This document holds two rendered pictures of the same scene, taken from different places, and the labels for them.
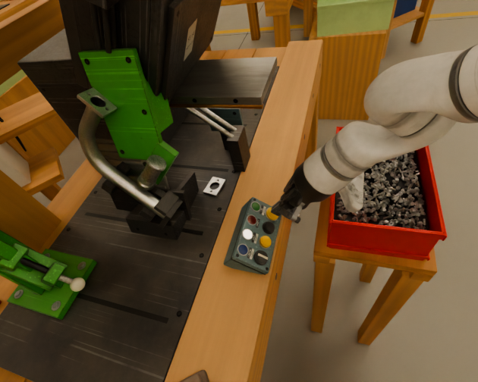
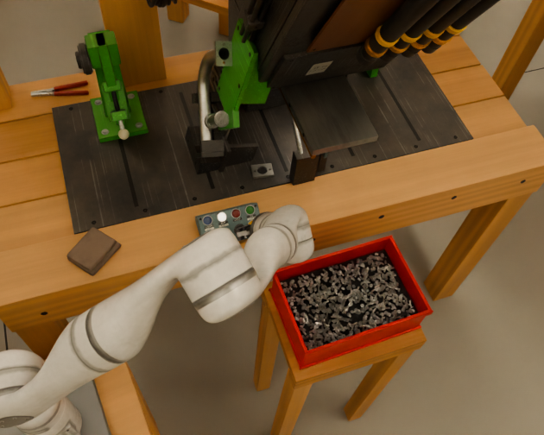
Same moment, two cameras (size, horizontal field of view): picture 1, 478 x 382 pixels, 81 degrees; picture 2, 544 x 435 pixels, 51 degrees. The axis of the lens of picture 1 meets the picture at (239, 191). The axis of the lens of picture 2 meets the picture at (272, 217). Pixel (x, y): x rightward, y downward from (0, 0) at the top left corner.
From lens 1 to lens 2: 0.86 m
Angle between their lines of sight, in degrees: 23
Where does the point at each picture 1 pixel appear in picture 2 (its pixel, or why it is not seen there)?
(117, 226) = (183, 123)
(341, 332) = (270, 411)
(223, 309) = (163, 236)
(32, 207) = (155, 55)
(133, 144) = (225, 92)
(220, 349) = (138, 248)
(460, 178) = not seen: outside the picture
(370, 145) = not seen: hidden behind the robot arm
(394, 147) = not seen: hidden behind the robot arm
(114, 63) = (245, 46)
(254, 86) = (324, 139)
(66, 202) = (183, 67)
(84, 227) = (169, 101)
